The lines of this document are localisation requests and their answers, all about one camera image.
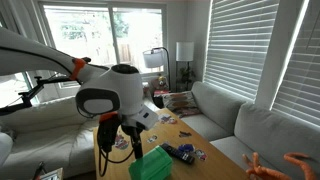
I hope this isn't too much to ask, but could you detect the straight floor lamp cylinder shade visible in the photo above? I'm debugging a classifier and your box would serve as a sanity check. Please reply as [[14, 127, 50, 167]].
[[175, 41, 195, 92]]

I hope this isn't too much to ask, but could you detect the green potted plant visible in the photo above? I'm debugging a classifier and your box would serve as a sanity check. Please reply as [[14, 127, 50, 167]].
[[178, 64, 197, 92]]

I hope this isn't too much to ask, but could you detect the patterned throw pillow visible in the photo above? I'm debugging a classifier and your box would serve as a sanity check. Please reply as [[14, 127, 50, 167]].
[[162, 90, 201, 119]]

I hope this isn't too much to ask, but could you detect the narrow white window blind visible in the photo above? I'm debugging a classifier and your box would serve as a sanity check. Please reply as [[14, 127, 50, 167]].
[[271, 0, 320, 126]]

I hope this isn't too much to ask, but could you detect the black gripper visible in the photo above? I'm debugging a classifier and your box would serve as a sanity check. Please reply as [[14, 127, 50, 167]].
[[120, 123, 145, 160]]

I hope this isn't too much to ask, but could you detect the white box with print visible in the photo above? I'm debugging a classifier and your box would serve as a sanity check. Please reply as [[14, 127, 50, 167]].
[[34, 161, 64, 180]]

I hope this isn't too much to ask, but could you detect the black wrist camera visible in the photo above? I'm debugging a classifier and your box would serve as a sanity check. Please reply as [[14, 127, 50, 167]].
[[97, 114, 122, 155]]

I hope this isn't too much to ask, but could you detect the small toy figure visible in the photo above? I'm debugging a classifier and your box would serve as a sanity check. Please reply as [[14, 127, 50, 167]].
[[156, 74, 169, 90]]

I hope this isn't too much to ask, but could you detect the orange strap on camera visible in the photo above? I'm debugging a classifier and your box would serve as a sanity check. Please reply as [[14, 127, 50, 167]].
[[98, 111, 119, 123]]

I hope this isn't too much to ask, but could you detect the blue sticker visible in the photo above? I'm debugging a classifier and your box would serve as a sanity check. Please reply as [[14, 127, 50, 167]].
[[178, 143, 196, 154]]

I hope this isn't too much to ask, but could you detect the tiny pale sticker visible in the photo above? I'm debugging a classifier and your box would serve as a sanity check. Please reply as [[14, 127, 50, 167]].
[[146, 134, 159, 144]]

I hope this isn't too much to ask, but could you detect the green plastic container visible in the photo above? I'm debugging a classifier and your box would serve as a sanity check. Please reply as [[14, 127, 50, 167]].
[[128, 145, 174, 180]]

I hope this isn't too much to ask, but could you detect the gray sofa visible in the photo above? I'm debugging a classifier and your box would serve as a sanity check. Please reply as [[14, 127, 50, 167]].
[[181, 80, 320, 180]]

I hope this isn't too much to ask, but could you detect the large Santa sticker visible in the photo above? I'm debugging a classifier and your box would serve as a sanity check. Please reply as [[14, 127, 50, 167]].
[[114, 133, 131, 151]]

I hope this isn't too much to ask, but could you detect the red box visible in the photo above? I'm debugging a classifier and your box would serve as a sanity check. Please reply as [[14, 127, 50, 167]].
[[153, 89, 171, 98]]

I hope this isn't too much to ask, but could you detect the white snowman sticker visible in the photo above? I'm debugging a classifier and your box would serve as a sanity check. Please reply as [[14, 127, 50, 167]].
[[158, 113, 178, 125]]

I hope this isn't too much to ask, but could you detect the sliding glass window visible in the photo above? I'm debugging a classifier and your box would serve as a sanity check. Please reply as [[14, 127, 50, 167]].
[[38, 1, 168, 98]]

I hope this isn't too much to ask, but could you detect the orange octopus plush toy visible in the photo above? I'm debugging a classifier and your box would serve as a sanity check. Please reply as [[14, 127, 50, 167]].
[[242, 151, 319, 180]]

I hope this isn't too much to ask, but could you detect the small dark sticker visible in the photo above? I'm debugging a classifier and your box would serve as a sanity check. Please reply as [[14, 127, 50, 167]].
[[178, 130, 193, 138]]

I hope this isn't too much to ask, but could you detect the black camera boom stand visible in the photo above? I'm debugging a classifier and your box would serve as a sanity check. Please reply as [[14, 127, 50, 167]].
[[0, 75, 83, 116]]

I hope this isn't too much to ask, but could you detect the white sofa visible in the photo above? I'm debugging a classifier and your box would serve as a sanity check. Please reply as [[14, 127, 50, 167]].
[[0, 96, 161, 179]]

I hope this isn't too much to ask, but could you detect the arc floor lamp white shade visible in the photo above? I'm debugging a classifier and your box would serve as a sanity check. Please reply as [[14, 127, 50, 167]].
[[142, 46, 172, 92]]

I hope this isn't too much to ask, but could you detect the red white sticker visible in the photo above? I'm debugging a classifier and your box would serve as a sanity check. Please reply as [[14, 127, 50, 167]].
[[194, 148, 208, 162]]

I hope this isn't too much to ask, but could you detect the orange strap on arm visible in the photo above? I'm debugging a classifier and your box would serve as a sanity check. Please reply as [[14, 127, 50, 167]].
[[69, 57, 88, 81]]

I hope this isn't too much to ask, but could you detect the wide white window blind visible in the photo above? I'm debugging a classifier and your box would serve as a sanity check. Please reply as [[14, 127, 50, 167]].
[[203, 0, 280, 101]]

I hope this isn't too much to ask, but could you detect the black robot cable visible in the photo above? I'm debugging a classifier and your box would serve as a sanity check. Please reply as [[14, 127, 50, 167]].
[[97, 146, 135, 178]]

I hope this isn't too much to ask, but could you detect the white round cushion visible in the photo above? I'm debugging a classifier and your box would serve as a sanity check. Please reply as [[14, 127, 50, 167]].
[[0, 132, 14, 166]]

